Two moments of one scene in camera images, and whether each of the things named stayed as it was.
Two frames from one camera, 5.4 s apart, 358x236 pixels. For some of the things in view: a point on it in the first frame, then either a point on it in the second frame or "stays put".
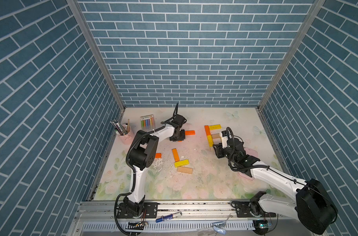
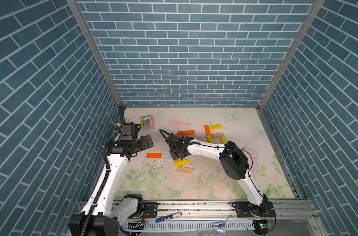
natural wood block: [185, 169] stays put
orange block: [190, 132] stays put
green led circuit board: [261, 226] stays put
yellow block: [210, 140] stays put
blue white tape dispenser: [219, 227] stays put
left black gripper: [182, 137] → [144, 144]
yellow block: [215, 127] stays put
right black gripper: [218, 150] → [173, 157]
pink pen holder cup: [127, 139] → [116, 125]
